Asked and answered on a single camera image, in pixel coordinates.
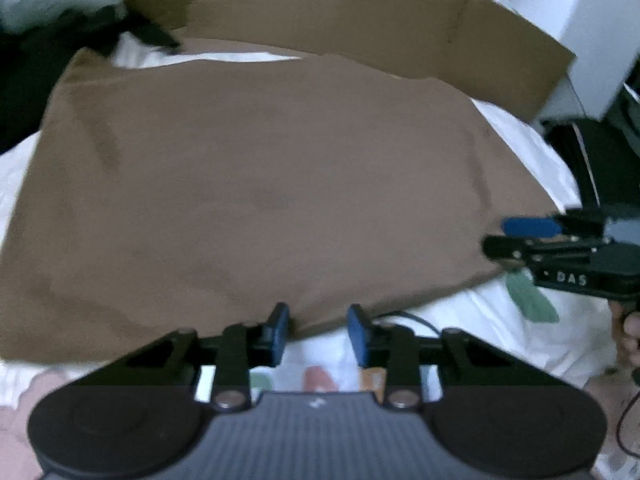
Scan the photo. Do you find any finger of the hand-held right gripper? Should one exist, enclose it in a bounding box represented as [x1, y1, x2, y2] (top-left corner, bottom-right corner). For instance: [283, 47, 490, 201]
[481, 234, 539, 264]
[501, 215, 572, 239]

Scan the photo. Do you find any grey plush toy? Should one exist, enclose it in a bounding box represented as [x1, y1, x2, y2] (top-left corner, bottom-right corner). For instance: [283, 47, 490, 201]
[0, 0, 126, 31]

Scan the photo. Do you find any brown printed t-shirt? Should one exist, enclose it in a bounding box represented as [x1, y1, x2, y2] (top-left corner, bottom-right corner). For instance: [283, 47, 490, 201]
[0, 47, 561, 363]

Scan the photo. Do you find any white bear print bedsheet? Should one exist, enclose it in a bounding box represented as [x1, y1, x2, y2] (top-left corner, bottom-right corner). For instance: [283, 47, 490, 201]
[0, 35, 640, 480]

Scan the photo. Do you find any black cloth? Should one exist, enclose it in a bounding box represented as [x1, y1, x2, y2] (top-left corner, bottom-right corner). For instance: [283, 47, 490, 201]
[0, 10, 181, 151]

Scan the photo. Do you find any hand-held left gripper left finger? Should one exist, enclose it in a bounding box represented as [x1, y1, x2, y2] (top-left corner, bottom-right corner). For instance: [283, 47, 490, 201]
[122, 302, 292, 412]

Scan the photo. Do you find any person's right hand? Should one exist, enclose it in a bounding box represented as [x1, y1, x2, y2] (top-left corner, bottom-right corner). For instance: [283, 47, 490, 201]
[610, 302, 640, 377]

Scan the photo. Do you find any black folded garment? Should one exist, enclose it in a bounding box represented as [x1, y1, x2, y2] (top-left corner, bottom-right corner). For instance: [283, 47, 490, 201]
[542, 85, 640, 221]

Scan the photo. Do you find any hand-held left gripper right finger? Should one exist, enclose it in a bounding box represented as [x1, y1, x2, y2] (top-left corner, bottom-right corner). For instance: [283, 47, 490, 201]
[346, 303, 512, 411]

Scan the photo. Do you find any black cable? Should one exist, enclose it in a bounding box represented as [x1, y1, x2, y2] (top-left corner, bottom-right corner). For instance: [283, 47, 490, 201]
[374, 311, 445, 337]

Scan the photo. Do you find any brown cardboard sheet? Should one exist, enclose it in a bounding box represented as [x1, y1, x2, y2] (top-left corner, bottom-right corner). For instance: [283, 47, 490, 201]
[65, 0, 578, 123]

